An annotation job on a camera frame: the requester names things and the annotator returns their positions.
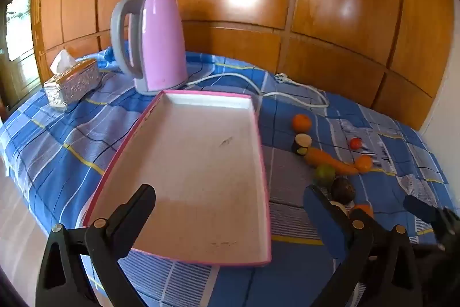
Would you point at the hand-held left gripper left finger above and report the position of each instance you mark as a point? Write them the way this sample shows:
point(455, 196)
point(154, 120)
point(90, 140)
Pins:
point(142, 201)

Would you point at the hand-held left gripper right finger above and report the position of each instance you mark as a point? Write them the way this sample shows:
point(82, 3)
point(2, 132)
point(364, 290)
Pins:
point(321, 220)

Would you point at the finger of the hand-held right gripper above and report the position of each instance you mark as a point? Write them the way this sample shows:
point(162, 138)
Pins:
point(418, 206)

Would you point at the round eggplant piece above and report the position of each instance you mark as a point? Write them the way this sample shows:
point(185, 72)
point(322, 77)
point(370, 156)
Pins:
point(341, 208)

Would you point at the dark brown round fruit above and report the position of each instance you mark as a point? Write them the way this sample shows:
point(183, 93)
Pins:
point(342, 189)

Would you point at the large orange mandarin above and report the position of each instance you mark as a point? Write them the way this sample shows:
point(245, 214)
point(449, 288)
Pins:
point(301, 123)
point(363, 209)

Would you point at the green tomato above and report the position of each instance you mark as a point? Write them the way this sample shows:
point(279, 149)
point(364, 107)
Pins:
point(324, 174)

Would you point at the orange carrot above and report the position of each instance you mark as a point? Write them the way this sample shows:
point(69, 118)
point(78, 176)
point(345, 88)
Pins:
point(327, 160)

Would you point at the small orange mandarin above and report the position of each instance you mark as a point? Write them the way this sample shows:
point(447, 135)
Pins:
point(363, 164)

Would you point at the pink-rimmed white tray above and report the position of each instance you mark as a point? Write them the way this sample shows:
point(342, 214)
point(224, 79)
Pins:
point(201, 163)

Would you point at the irregular eggplant piece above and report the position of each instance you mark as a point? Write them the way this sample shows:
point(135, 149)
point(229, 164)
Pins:
point(303, 140)

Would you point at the small red tomato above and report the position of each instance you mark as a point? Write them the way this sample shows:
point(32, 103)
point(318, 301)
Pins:
point(355, 143)

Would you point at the blue plaid cloth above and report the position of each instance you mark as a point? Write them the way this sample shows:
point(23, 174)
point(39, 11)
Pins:
point(72, 148)

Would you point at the silver embossed tissue box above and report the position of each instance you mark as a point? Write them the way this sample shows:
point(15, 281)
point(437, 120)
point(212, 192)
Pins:
point(77, 84)

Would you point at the white tissue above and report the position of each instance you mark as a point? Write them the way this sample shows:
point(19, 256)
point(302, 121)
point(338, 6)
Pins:
point(64, 60)

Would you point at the pink electric kettle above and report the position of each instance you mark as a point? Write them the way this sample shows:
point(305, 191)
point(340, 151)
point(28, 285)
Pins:
point(161, 41)

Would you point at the wooden glazed door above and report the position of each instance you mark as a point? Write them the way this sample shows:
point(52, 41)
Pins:
point(19, 26)

